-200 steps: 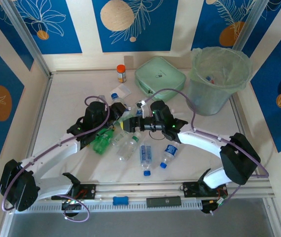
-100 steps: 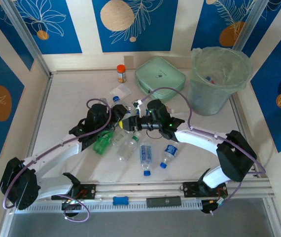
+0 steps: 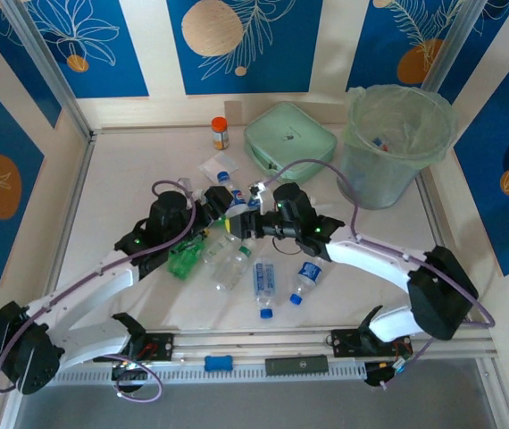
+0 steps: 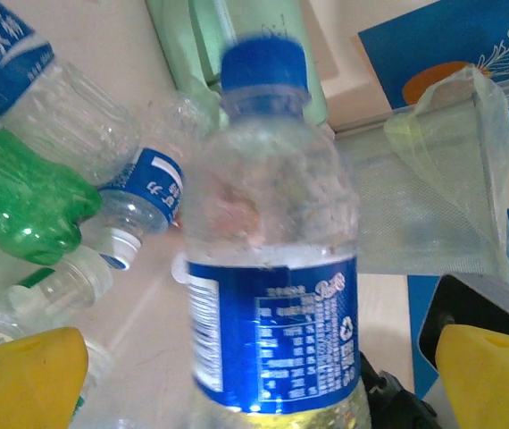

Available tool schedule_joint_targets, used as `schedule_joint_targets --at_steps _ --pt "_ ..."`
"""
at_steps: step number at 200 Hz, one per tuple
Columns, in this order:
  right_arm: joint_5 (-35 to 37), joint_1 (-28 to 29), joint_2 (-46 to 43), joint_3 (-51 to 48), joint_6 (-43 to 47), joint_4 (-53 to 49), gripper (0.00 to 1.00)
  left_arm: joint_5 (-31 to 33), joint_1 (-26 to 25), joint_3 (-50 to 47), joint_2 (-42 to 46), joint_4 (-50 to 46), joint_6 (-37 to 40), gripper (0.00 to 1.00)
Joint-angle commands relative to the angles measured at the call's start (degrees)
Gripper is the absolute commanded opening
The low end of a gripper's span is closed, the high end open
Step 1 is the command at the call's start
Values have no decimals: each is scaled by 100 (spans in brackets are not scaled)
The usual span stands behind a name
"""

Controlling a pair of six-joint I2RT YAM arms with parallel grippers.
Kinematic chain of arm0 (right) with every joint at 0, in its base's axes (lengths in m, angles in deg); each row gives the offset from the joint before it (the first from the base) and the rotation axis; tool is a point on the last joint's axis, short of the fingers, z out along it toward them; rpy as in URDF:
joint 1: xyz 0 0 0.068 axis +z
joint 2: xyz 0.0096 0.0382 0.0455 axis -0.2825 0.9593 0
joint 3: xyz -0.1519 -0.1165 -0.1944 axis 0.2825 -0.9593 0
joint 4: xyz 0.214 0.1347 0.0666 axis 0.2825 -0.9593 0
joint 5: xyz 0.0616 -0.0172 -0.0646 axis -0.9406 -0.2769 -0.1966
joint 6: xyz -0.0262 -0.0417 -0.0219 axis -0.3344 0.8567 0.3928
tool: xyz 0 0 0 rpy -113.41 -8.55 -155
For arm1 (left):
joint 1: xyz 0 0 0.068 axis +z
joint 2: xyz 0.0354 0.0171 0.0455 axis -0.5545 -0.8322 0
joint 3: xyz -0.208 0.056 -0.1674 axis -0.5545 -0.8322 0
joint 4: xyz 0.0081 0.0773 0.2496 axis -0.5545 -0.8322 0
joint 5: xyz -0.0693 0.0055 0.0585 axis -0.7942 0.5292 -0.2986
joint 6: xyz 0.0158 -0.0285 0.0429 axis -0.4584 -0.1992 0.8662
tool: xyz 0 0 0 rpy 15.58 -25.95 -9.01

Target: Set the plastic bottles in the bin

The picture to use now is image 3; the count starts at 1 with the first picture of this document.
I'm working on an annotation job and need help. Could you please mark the Pepsi-label bottle blue cap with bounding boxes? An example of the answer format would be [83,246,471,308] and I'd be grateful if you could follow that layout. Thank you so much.
[215,170,250,220]

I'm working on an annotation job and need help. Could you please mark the tall blue-label bottle blue cap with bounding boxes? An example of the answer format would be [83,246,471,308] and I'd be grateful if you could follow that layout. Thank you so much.
[250,261,278,321]

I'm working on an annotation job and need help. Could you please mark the clear bottle green cap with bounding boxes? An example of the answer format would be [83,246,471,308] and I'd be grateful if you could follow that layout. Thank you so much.
[210,239,259,292]

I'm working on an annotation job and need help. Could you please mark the translucent grey bin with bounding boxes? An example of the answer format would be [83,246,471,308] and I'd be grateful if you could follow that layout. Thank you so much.
[335,147,421,211]

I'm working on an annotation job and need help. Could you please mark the small clear plastic packet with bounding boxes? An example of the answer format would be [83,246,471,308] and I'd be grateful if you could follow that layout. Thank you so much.
[198,152,239,184]

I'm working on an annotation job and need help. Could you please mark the mint green zip pouch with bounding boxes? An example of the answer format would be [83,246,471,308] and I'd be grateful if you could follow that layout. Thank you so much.
[243,101,339,189]

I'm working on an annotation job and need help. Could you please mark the small jar orange lid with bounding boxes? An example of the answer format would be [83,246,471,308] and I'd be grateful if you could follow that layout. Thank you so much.
[210,116,230,151]

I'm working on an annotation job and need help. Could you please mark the blue bone-shaped clip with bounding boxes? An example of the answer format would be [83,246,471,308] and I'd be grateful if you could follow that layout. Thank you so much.
[204,355,234,373]

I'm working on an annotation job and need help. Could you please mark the black flat bar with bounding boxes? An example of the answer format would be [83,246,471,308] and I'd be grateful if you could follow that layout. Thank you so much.
[264,355,330,375]

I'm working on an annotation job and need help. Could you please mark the black base electronics module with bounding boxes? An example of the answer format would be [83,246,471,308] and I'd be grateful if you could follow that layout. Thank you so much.
[110,359,152,395]
[363,360,412,391]

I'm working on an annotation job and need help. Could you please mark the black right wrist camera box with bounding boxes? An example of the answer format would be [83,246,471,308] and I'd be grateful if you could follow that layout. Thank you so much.
[228,213,250,239]

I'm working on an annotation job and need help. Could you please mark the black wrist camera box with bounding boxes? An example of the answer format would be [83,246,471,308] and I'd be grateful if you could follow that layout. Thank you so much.
[228,213,250,239]
[204,185,234,215]

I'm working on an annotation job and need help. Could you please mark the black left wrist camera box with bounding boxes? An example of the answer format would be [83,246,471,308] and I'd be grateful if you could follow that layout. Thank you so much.
[204,185,234,215]

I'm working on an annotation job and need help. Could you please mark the white right camera bracket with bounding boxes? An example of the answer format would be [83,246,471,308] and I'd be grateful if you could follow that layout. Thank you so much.
[248,178,271,215]

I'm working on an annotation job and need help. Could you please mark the white camera bracket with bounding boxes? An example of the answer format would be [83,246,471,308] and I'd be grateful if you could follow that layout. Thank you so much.
[178,177,204,198]
[248,178,271,215]

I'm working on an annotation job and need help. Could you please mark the white left camera bracket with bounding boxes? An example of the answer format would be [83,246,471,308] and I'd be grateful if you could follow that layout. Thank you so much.
[178,177,204,198]

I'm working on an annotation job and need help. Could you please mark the aluminium rail frame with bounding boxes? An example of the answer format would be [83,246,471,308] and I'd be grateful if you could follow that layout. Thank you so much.
[6,328,495,366]

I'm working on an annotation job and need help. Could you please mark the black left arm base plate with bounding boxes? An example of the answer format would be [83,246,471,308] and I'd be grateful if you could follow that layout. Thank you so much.
[92,332,175,363]

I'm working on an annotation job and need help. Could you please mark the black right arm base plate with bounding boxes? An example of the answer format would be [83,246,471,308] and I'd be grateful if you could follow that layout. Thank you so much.
[324,329,414,358]

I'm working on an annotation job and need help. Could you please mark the slotted grey cable duct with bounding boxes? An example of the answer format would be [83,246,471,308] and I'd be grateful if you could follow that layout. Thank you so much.
[21,360,367,385]

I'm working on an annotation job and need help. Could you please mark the aluminium corner post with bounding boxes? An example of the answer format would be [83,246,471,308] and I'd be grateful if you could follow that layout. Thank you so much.
[0,0,97,142]
[419,0,490,90]

